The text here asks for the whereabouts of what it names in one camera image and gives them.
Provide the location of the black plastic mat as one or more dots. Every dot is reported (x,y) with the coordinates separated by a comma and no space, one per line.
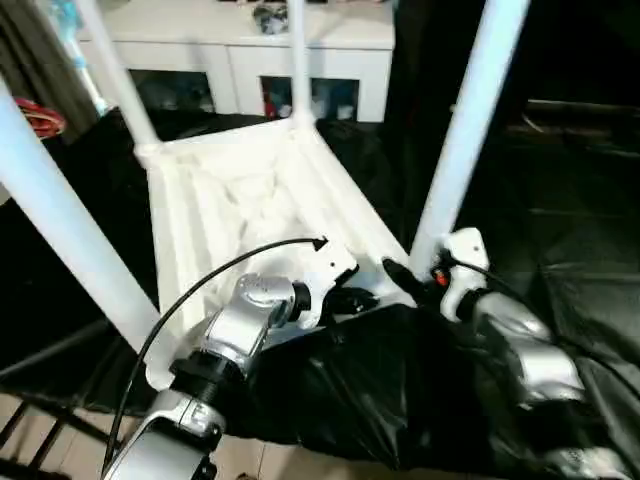
(400,390)

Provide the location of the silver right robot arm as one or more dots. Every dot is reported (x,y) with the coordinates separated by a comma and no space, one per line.
(520,345)

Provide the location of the grey crumpled bundle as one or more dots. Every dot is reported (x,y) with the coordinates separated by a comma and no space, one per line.
(270,16)

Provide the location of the black metal stand frame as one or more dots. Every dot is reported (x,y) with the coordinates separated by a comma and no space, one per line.
(40,435)

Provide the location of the black metal bar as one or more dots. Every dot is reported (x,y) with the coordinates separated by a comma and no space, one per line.
(585,108)

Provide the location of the white plastic table top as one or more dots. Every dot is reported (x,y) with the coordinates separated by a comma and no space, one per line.
(250,190)

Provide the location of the white plastic table leg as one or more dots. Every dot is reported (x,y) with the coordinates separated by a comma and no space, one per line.
(465,130)
(115,70)
(300,60)
(60,220)

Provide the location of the white cabinet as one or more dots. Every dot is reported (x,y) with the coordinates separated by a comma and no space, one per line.
(220,45)

